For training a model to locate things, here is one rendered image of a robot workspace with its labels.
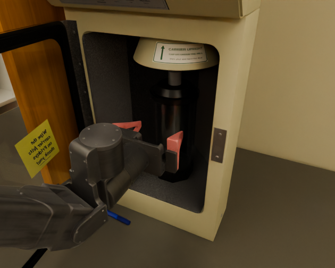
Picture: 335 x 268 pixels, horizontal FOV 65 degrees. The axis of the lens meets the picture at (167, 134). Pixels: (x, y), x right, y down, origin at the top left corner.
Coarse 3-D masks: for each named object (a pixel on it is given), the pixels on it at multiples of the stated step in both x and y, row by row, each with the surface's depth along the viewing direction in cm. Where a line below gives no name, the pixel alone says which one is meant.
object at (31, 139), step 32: (0, 32) 35; (0, 64) 36; (32, 64) 41; (0, 96) 37; (32, 96) 42; (64, 96) 49; (0, 128) 37; (32, 128) 43; (64, 128) 51; (0, 160) 38; (32, 160) 44; (64, 160) 52; (0, 256) 42
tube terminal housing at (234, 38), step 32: (256, 0) 38; (128, 32) 43; (160, 32) 41; (192, 32) 38; (224, 32) 36; (224, 64) 39; (224, 96) 41; (224, 128) 44; (224, 160) 47; (128, 192) 64; (224, 192) 57; (192, 224) 59
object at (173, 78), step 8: (168, 72) 55; (176, 72) 53; (160, 80) 58; (168, 80) 56; (176, 80) 54; (184, 80) 58; (160, 88) 54; (168, 88) 54; (176, 88) 54; (184, 88) 54; (192, 88) 55; (168, 96) 53; (176, 96) 53; (184, 96) 53
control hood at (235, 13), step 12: (48, 0) 43; (168, 0) 33; (180, 0) 33; (192, 0) 32; (204, 0) 31; (216, 0) 31; (228, 0) 30; (240, 0) 30; (156, 12) 37; (168, 12) 36; (180, 12) 35; (192, 12) 34; (204, 12) 33; (216, 12) 33; (228, 12) 32; (240, 12) 32
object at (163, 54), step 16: (144, 48) 47; (160, 48) 45; (176, 48) 44; (192, 48) 44; (208, 48) 46; (144, 64) 47; (160, 64) 45; (176, 64) 44; (192, 64) 45; (208, 64) 46
